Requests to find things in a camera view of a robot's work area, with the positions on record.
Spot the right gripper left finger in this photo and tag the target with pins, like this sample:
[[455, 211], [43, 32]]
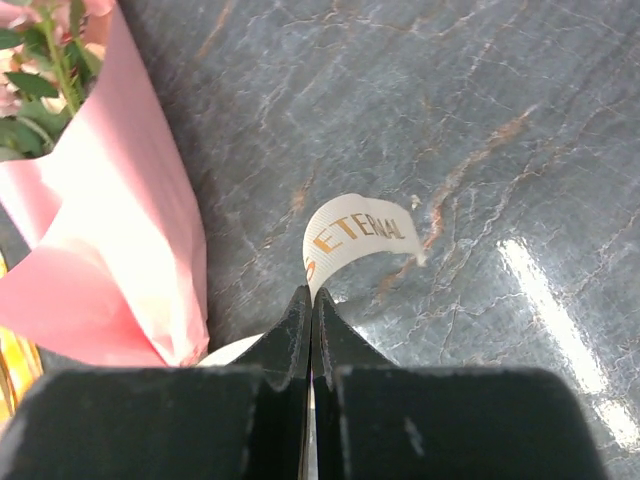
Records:
[[245, 420]]

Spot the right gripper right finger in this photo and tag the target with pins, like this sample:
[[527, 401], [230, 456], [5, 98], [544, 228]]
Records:
[[376, 420]]

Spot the cream ribbon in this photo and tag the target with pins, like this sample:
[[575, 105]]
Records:
[[246, 282]]

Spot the pink wrapping paper sheet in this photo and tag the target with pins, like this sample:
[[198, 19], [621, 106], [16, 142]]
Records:
[[116, 269]]

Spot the pink rose stem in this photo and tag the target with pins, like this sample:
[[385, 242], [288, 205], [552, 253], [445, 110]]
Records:
[[51, 56]]

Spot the orange white checkered cloth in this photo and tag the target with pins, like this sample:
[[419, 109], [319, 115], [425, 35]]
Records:
[[21, 367]]

